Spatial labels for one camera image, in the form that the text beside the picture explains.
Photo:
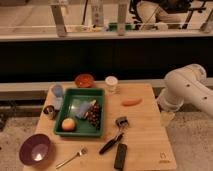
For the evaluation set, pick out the silver metal fork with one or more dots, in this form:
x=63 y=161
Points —
x=81 y=152

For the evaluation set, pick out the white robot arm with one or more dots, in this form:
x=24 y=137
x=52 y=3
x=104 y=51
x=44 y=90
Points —
x=185 y=84

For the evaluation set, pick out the white paper cup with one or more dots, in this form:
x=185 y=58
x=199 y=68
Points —
x=111 y=82

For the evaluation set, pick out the blue plastic cup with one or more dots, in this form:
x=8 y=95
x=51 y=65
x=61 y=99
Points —
x=57 y=92

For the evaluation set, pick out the small metal cup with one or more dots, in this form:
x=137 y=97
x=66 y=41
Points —
x=50 y=112

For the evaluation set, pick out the orange bowl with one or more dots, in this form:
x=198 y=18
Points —
x=84 y=81

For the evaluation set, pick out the blue sponge block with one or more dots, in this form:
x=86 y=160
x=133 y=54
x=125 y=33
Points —
x=82 y=110

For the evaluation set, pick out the dark grape bunch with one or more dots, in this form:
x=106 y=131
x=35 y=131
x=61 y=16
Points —
x=93 y=116

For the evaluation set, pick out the orange carrot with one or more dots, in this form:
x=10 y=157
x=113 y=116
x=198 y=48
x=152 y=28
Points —
x=131 y=102

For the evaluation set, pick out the green plastic tray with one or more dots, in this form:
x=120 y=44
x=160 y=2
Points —
x=73 y=98

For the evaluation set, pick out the orange peach fruit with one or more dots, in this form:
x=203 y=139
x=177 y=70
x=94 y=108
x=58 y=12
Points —
x=68 y=124

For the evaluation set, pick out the green box on shelf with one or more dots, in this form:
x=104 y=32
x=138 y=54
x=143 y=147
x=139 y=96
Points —
x=114 y=26

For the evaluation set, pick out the wooden board table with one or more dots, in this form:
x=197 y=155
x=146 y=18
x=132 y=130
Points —
x=148 y=146

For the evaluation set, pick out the black rectangular remote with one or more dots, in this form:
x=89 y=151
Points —
x=120 y=156

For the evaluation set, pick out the person in background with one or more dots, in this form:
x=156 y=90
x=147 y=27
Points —
x=151 y=11

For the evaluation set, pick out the purple bowl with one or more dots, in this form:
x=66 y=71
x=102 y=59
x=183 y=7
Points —
x=34 y=149

